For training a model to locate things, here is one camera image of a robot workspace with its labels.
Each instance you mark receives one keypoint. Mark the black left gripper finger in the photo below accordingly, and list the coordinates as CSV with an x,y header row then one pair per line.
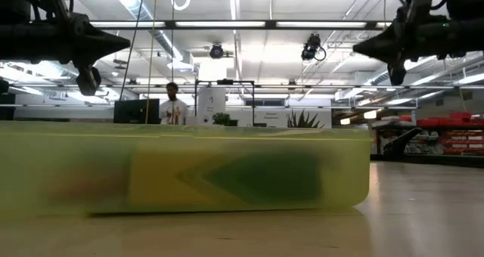
x,y
107,43

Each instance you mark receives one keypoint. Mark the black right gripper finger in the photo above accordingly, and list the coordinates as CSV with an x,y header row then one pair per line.
x,y
378,45

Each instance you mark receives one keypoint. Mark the yellow translucent pencil box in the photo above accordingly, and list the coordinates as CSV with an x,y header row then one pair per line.
x,y
348,166

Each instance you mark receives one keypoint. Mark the yellow green crayon box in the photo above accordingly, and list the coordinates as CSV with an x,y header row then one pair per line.
x,y
264,177

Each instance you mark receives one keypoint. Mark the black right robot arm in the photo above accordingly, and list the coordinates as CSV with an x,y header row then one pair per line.
x,y
469,34

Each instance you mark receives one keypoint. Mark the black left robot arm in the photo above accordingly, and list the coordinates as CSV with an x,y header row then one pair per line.
x,y
11,38

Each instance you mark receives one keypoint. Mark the black computer monitor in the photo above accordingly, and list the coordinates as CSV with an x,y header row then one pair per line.
x,y
136,111

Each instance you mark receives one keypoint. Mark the black box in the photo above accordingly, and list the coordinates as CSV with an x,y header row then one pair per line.
x,y
7,107

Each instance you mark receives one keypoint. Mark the red storage bin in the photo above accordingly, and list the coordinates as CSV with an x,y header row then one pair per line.
x,y
460,116
433,122

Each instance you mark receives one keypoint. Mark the person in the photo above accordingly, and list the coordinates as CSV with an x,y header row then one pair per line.
x,y
173,111

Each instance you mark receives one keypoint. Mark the dark shelf unit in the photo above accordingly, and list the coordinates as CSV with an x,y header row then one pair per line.
x,y
435,138

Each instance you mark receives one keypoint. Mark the artificial green succulent plant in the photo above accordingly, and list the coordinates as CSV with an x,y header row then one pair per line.
x,y
302,121

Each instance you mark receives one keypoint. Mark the white standing panel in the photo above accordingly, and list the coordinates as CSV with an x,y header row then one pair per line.
x,y
211,102

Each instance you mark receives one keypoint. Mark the white printed banner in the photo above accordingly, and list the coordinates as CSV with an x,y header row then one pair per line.
x,y
270,117

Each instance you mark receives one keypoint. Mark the small green potted plant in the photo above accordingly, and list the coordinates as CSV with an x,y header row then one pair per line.
x,y
221,119

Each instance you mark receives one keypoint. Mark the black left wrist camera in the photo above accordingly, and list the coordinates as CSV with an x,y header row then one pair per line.
x,y
89,81

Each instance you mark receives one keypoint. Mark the glowing wall lamp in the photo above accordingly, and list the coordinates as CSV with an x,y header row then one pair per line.
x,y
345,121
370,114

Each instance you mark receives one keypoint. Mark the round black ceiling camera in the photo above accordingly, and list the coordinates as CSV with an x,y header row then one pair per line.
x,y
216,51

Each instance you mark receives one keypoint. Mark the black overhead frame bar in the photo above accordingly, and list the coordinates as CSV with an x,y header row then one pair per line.
x,y
270,23

